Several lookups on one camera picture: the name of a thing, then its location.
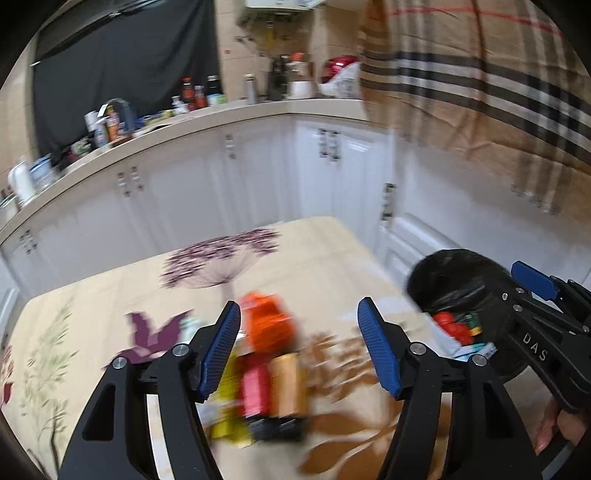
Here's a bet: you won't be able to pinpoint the white blender jug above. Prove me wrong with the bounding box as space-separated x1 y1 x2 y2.
286 52 317 100

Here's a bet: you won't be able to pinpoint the black lined trash bin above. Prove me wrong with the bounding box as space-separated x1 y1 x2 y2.
406 249 527 382

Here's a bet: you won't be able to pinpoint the red bag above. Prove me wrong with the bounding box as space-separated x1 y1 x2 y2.
433 311 474 346

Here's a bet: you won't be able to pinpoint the white kitchen cabinets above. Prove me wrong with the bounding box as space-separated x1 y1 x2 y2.
0 112 591 324

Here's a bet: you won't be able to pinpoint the black knife block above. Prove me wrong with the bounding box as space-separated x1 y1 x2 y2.
266 54 288 101

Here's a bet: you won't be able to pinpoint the white water heater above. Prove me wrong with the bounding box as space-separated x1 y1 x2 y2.
243 0 325 11

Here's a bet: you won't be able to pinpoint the dark lidded jar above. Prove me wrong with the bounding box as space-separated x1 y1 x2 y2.
205 75 222 106

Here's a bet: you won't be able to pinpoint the orange plastic bag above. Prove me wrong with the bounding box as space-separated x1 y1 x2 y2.
239 291 296 356

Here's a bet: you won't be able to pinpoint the gold can black cap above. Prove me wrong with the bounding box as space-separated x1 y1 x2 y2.
246 352 308 442

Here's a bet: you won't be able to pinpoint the floral beige tablecloth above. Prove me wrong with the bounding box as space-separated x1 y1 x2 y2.
0 215 463 480

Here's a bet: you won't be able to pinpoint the person's right hand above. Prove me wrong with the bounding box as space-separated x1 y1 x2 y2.
534 397 589 454

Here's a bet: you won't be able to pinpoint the red white rice cooker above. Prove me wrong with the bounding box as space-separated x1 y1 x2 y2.
318 55 361 99

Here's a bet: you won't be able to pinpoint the yellow snack wrapper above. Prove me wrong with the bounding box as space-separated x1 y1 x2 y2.
206 351 253 448

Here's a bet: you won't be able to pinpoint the plaid beige scarf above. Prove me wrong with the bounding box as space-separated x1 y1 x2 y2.
359 1 590 224

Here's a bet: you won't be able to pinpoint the black window curtain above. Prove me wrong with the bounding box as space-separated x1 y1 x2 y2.
32 0 221 155

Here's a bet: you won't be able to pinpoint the red sauce bottle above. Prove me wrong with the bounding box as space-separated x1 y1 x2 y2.
181 77 194 111

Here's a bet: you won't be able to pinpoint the chrome sink faucet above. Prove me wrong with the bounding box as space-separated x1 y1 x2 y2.
97 98 136 134

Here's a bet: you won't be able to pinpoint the steel thermos bottle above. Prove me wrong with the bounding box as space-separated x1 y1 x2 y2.
243 73 259 105

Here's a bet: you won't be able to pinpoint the green battery in bin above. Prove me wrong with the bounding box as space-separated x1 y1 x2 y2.
463 312 482 337

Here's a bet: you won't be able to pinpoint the orange dish soap bottle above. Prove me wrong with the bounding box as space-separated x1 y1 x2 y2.
106 105 120 142

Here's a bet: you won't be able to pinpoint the white electric kettle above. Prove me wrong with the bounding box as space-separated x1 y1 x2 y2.
8 156 36 206

